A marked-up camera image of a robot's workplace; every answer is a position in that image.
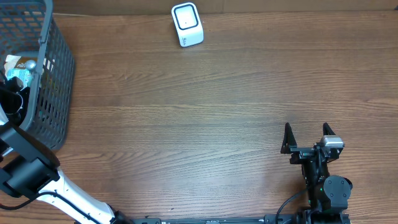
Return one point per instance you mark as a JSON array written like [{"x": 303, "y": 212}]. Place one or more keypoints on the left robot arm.
[{"x": 35, "y": 173}]

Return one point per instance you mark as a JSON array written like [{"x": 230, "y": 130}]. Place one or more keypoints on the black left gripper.
[{"x": 13, "y": 118}]

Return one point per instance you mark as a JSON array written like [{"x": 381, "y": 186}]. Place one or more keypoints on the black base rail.
[{"x": 267, "y": 219}]

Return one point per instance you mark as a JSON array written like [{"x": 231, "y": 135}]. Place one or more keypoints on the teal white snack packet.
[{"x": 23, "y": 75}]

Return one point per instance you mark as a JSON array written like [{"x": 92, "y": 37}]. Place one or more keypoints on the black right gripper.
[{"x": 306, "y": 150}]

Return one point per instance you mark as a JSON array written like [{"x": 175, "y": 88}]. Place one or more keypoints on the white barcode scanner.
[{"x": 188, "y": 24}]

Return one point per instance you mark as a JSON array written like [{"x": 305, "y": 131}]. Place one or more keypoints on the grey plastic mesh basket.
[{"x": 28, "y": 29}]

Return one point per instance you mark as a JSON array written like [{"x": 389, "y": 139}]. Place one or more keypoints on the brown snack packet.
[{"x": 16, "y": 61}]

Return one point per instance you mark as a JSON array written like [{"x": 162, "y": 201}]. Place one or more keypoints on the silver round ball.
[{"x": 30, "y": 64}]

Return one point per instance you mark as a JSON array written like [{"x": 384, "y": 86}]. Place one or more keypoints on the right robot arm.
[{"x": 327, "y": 194}]

